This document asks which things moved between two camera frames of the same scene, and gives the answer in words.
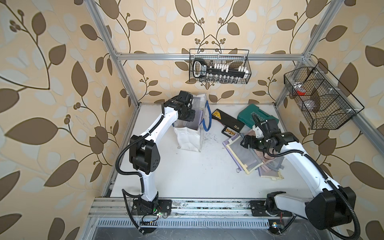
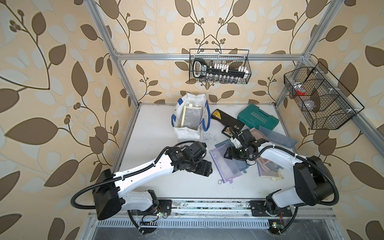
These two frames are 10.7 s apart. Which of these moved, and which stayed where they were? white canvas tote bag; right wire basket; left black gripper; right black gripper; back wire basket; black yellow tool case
Moved: left black gripper; right black gripper
Stayed: back wire basket; black yellow tool case; white canvas tote bag; right wire basket
